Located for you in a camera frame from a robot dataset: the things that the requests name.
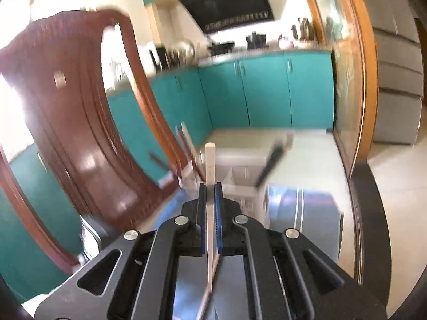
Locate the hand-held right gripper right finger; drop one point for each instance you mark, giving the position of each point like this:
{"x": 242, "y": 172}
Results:
{"x": 218, "y": 220}

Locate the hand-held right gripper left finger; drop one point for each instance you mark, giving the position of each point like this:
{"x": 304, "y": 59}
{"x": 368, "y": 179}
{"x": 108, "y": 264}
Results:
{"x": 193, "y": 226}

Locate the white plastic utensil holder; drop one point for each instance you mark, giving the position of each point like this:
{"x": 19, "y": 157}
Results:
{"x": 240, "y": 180}

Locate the long light wooden chopstick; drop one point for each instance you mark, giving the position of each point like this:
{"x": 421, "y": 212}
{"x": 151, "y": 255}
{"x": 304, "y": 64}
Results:
{"x": 210, "y": 173}

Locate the cream chopstick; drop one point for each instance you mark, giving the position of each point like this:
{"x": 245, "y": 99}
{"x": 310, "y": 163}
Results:
{"x": 208, "y": 293}
{"x": 188, "y": 140}

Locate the black chopstick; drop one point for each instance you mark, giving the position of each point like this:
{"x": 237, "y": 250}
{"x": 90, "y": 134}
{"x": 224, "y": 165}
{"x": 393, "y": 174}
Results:
{"x": 270, "y": 163}

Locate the carved wooden chair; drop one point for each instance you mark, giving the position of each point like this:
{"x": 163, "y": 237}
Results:
{"x": 76, "y": 123}

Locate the grey kitchen countertop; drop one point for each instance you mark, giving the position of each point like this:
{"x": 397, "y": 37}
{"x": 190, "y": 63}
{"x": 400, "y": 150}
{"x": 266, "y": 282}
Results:
{"x": 216, "y": 60}

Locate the black countertop appliance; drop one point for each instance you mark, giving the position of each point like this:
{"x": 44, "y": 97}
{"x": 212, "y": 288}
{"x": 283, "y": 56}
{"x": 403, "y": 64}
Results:
{"x": 161, "y": 58}

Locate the stainless steel pot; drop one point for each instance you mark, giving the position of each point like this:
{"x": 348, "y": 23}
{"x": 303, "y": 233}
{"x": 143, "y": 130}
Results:
{"x": 185, "y": 51}

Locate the black wok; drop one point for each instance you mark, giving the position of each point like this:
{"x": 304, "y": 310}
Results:
{"x": 222, "y": 47}

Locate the white countertop appliance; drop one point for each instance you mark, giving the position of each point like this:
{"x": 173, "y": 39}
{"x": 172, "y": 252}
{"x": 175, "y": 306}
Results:
{"x": 153, "y": 56}

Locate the black cooking pot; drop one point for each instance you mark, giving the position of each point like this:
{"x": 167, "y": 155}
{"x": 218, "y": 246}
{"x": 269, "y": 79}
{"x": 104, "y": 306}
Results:
{"x": 256, "y": 41}

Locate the wood framed glass door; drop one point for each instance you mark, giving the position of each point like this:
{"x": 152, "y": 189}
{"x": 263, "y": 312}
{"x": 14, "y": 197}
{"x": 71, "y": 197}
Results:
{"x": 353, "y": 90}

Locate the kitchen utensil rack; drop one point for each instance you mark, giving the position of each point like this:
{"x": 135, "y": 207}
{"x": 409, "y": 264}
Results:
{"x": 303, "y": 31}

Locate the black range hood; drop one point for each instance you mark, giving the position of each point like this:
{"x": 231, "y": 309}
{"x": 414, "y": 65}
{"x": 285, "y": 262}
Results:
{"x": 230, "y": 3}

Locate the grey refrigerator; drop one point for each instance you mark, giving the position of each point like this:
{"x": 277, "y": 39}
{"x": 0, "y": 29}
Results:
{"x": 397, "y": 90}

